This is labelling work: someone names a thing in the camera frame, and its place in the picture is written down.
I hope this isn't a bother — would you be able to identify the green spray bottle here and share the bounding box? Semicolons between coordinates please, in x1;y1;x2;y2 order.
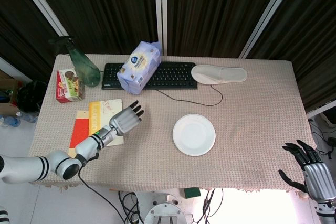
48;36;101;88

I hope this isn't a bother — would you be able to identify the white partition frame post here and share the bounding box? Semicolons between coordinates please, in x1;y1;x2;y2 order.
13;0;69;37
238;0;302;59
154;0;169;57

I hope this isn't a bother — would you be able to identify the red and yellow card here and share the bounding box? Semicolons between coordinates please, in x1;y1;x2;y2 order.
68;110;92;157

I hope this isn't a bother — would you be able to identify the green block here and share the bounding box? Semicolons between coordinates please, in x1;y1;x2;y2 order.
183;187;202;199

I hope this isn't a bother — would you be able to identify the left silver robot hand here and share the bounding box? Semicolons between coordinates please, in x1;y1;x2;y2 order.
108;100;145;137

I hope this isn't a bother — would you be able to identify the yellow cover lined notebook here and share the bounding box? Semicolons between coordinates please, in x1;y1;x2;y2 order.
88;99;124;146

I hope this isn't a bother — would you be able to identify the black floor cable bundle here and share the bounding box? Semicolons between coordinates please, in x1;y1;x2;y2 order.
308;119;336;161
193;188;224;224
118;189;144;224

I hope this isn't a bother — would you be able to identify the clear plastic water bottle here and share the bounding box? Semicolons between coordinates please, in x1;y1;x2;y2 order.
16;111;38;124
0;115;21;128

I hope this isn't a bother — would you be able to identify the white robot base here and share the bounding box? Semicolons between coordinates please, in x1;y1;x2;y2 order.
136;191;194;224

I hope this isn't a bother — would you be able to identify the black keyboard cable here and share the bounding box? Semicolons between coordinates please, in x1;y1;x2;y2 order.
156;83;224;107

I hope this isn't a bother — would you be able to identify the white paper plate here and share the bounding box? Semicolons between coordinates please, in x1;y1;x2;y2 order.
172;113;217;157

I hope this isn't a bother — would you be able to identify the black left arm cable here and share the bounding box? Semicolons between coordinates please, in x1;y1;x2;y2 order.
78;142;125;224

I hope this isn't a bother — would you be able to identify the red cookie box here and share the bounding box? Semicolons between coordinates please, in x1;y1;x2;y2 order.
55;68;85;103

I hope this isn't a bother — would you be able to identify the black computer keyboard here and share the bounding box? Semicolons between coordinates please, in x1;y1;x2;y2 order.
101;62;198;90

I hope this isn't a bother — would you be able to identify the brown cardboard box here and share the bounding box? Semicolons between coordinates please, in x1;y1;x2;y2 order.
0;69;20;116

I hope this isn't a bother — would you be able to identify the white cloth slipper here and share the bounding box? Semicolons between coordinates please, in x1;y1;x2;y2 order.
191;65;248;86

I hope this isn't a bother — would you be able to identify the dark pleated curtain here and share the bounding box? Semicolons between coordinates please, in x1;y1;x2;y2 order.
166;0;287;57
0;0;57;78
248;0;336;113
27;0;160;56

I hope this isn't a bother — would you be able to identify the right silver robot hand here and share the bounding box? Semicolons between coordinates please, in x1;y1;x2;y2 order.
278;139;336;204

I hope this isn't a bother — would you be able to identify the light blue tissue pack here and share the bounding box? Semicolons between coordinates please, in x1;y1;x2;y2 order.
116;40;162;95

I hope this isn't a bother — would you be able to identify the beige waffle tablecloth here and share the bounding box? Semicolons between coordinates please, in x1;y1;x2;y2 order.
27;54;317;192

